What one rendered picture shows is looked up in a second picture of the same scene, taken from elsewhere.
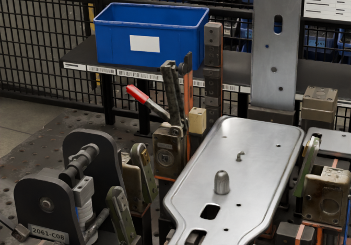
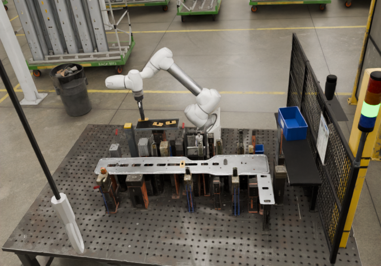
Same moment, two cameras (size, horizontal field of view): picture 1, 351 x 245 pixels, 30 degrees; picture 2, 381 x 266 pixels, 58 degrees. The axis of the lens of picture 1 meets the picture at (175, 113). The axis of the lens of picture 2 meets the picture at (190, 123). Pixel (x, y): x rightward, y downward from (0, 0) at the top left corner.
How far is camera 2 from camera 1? 228 cm
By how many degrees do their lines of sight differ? 64
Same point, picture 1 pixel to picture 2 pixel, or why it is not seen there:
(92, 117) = not seen: hidden behind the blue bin
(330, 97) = (278, 171)
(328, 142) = (262, 179)
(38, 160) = (265, 136)
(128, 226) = (200, 152)
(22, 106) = not seen: hidden behind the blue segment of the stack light
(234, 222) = (212, 168)
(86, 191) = (190, 137)
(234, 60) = (300, 147)
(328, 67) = (312, 169)
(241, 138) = (254, 161)
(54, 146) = (274, 136)
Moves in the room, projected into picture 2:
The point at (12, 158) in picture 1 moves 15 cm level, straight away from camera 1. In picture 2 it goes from (263, 131) to (274, 125)
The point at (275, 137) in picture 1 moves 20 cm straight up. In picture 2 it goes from (258, 167) to (259, 147)
